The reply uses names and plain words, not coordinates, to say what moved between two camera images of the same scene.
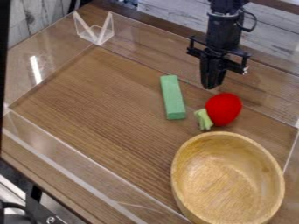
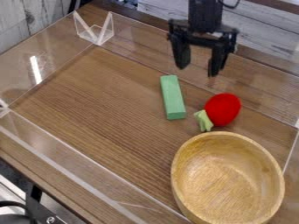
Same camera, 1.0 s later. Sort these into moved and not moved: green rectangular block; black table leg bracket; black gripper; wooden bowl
Moved: black gripper
Not moved: green rectangular block; black table leg bracket; wooden bowl
